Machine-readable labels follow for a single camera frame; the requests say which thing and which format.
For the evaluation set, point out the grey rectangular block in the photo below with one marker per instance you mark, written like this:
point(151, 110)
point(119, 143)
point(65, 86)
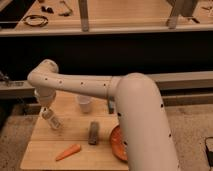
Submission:
point(93, 133)

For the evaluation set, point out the grey metal post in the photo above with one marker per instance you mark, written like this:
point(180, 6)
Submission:
point(83, 9)

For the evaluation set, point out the white plastic cup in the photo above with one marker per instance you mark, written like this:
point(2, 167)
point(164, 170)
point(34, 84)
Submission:
point(84, 103)

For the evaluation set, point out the black glasses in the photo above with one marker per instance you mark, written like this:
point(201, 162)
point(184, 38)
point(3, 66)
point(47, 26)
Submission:
point(68, 11)

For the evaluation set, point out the orange carrot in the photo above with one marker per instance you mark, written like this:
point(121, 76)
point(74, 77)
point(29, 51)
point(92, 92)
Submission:
point(75, 148)

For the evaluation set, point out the black device at right edge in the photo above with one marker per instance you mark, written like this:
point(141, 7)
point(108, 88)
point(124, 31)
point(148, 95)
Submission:
point(209, 153)

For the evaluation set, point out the small black object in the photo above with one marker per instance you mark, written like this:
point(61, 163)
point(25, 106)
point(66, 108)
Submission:
point(47, 9)

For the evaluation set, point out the orange plate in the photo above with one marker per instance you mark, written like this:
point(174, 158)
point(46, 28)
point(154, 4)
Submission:
point(116, 143)

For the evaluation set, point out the grey metal leg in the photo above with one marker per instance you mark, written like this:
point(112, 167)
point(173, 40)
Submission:
point(183, 8)

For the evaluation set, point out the metal clamp at left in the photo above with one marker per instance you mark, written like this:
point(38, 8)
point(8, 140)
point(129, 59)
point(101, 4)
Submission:
point(5, 78)

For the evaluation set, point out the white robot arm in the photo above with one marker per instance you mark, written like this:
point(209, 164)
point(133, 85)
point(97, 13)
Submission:
point(145, 129)

